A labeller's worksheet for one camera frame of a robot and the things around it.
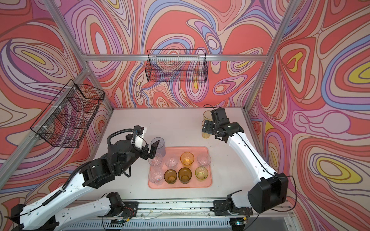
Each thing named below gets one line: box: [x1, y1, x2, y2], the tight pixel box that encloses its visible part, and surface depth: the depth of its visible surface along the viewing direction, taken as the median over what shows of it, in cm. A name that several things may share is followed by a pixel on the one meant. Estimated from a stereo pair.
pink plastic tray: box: [148, 145, 213, 189], surface depth 84 cm
